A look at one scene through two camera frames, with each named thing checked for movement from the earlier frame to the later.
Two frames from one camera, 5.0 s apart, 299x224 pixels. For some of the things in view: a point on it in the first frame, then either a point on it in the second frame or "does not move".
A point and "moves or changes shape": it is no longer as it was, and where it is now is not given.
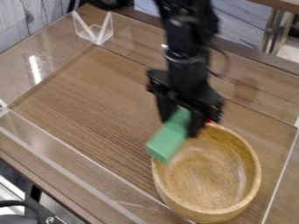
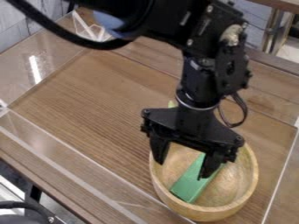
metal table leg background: x=280 y=22 does not move
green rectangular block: x=170 y=134 moves or changes shape
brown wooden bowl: x=209 y=178 does not move
